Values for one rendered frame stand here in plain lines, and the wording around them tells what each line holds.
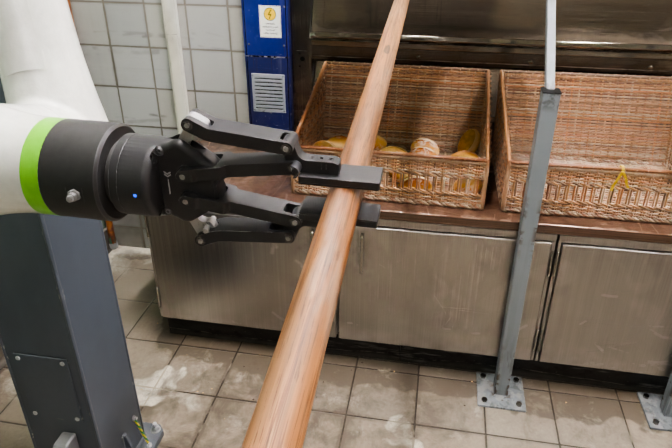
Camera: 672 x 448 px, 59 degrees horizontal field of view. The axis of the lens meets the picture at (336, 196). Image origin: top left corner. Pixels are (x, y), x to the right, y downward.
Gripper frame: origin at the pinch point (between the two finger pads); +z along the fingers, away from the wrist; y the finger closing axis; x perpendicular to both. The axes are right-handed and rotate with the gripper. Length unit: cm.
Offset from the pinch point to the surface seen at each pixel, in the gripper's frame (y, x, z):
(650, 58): 29, -151, 75
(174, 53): 38, -151, -83
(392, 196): 59, -101, 0
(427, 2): 17, -154, 4
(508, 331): 92, -88, 36
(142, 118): 65, -152, -99
